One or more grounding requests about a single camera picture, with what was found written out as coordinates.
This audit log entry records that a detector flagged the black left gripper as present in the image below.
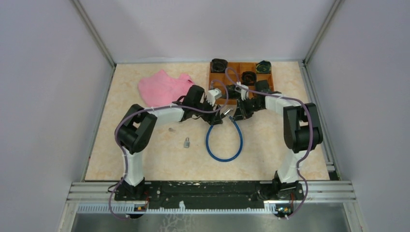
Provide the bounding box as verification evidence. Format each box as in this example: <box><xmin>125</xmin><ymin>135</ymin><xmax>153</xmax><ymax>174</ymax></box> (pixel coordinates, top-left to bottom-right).
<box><xmin>193</xmin><ymin>95</ymin><xmax>223</xmax><ymax>126</ymax></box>

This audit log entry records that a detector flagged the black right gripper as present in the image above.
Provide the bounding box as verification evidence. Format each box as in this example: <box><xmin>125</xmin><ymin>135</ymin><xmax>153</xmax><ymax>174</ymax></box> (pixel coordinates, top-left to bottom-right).
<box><xmin>232</xmin><ymin>96</ymin><xmax>264</xmax><ymax>121</ymax></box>

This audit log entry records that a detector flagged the blue ethernet cable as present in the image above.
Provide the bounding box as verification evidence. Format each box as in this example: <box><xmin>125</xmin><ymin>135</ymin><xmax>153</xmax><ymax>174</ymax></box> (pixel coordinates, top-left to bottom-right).
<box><xmin>205</xmin><ymin>108</ymin><xmax>244</xmax><ymax>162</ymax></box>

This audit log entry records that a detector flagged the grey combination lock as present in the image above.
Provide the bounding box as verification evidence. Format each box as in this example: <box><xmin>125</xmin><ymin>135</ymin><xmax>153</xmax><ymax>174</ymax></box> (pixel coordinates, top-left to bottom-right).
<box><xmin>183</xmin><ymin>137</ymin><xmax>190</xmax><ymax>148</ymax></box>

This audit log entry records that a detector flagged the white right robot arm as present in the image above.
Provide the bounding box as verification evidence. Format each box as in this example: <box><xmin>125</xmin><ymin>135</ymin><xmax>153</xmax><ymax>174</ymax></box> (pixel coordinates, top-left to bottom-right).
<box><xmin>233</xmin><ymin>83</ymin><xmax>323</xmax><ymax>199</ymax></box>

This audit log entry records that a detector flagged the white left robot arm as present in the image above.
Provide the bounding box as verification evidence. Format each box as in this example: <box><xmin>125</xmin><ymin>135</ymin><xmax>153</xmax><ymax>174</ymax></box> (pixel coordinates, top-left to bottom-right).
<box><xmin>115</xmin><ymin>85</ymin><xmax>222</xmax><ymax>200</ymax></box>

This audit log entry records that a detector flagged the wooden compartment tray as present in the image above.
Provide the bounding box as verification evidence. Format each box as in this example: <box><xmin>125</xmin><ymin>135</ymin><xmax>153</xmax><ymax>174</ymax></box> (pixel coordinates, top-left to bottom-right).
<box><xmin>208</xmin><ymin>61</ymin><xmax>275</xmax><ymax>105</ymax></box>

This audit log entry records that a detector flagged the pink cloth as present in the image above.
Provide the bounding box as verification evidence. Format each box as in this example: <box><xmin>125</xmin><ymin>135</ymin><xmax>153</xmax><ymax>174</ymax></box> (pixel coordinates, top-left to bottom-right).
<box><xmin>137</xmin><ymin>70</ymin><xmax>195</xmax><ymax>107</ymax></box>

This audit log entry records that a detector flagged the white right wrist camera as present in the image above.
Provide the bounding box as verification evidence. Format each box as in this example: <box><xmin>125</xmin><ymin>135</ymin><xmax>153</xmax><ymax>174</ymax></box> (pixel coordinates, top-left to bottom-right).
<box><xmin>235</xmin><ymin>81</ymin><xmax>249</xmax><ymax>101</ymax></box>

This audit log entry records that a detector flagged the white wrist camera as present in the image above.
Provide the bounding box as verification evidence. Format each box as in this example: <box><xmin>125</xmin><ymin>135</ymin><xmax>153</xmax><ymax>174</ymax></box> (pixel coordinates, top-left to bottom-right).
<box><xmin>235</xmin><ymin>81</ymin><xmax>249</xmax><ymax>101</ymax></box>
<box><xmin>205</xmin><ymin>88</ymin><xmax>222</xmax><ymax>106</ymax></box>

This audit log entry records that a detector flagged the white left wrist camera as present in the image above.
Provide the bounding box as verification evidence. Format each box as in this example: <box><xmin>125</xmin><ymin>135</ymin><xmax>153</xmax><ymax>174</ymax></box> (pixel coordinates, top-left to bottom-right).
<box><xmin>205</xmin><ymin>88</ymin><xmax>222</xmax><ymax>106</ymax></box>

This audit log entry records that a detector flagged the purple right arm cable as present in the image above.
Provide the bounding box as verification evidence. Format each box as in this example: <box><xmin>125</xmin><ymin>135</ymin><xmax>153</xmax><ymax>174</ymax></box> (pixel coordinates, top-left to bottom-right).
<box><xmin>224</xmin><ymin>67</ymin><xmax>315</xmax><ymax>220</ymax></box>

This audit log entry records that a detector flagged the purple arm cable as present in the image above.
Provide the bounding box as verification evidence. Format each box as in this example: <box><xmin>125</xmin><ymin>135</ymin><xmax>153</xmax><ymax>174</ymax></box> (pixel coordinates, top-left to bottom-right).
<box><xmin>224</xmin><ymin>67</ymin><xmax>315</xmax><ymax>220</ymax></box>
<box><xmin>108</xmin><ymin>79</ymin><xmax>230</xmax><ymax>221</ymax></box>

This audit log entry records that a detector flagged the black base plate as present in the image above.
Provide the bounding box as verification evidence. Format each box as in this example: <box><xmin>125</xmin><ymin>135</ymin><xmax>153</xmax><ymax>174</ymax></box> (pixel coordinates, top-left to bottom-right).
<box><xmin>112</xmin><ymin>176</ymin><xmax>304</xmax><ymax>210</ymax></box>

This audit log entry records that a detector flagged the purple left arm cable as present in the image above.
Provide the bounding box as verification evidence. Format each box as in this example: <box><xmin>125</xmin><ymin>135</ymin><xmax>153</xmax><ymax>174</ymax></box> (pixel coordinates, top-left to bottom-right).
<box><xmin>108</xmin><ymin>79</ymin><xmax>230</xmax><ymax>221</ymax></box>

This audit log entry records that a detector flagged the grey slotted cable duct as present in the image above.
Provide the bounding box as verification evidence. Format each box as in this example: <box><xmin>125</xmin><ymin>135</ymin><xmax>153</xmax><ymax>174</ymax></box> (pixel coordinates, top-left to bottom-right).
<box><xmin>77</xmin><ymin>201</ymin><xmax>291</xmax><ymax>216</ymax></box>

